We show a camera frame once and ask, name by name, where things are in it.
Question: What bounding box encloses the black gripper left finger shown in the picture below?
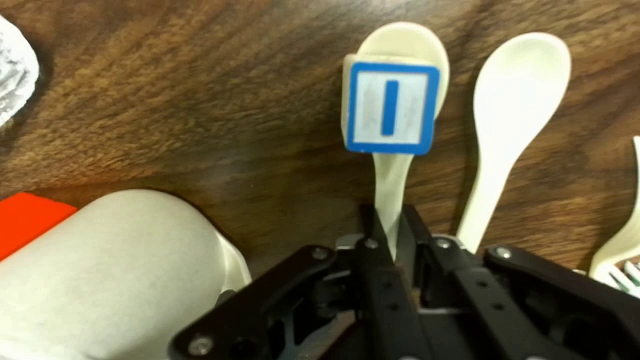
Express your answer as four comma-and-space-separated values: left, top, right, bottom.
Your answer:
354, 206, 432, 360

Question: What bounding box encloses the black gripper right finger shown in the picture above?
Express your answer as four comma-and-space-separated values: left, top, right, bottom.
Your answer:
397, 209, 533, 360

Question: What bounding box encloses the blue letter block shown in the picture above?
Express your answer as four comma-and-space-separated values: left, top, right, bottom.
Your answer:
341, 61, 442, 157

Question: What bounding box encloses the curved wooden fork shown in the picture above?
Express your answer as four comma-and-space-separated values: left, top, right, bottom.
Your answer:
587, 137, 640, 299

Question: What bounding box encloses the red object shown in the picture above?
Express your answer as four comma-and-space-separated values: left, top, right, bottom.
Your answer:
0, 193, 75, 261

